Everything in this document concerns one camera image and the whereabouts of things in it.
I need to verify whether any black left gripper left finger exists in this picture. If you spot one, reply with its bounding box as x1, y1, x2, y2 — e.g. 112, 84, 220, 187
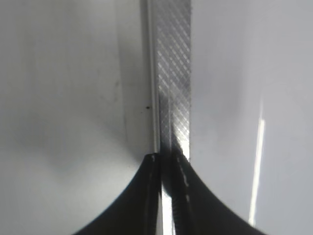
76, 153, 161, 235

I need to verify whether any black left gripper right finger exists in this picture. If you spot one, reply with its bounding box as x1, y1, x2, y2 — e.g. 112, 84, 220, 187
162, 147, 262, 235

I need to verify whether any white board with aluminium frame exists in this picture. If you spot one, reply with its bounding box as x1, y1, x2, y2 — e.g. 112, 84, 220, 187
145, 0, 313, 235

